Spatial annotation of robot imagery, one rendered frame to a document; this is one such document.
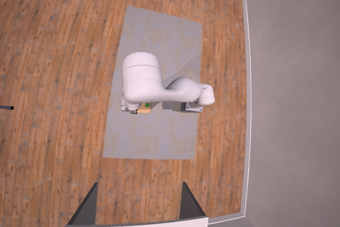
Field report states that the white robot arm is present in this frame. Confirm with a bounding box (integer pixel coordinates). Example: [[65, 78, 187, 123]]
[[121, 52, 215, 111]]

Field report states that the peach flat square mat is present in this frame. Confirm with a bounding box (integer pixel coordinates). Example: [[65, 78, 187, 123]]
[[137, 103, 150, 113]]

